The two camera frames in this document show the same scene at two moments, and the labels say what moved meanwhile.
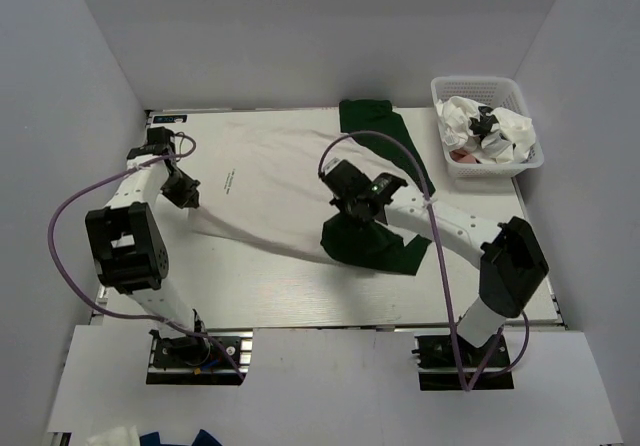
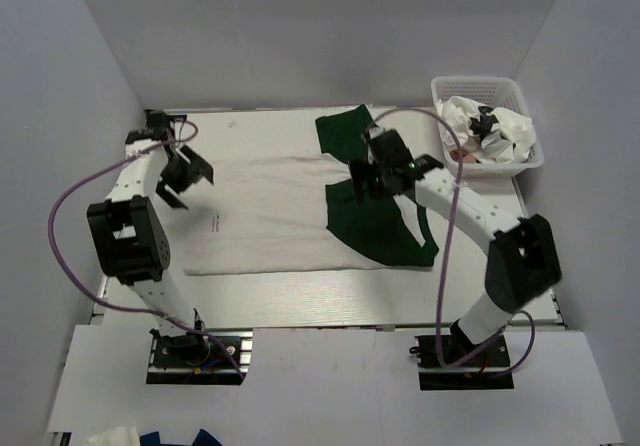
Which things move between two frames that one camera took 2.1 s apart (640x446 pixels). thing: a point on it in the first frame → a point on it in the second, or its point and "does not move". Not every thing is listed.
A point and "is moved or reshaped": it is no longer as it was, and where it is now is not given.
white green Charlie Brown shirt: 262,172 is moved or reshaped
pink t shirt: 462,156 does not move
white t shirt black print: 496,136 does not move
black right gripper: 340,204 → 361,170
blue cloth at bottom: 202,439 does not move
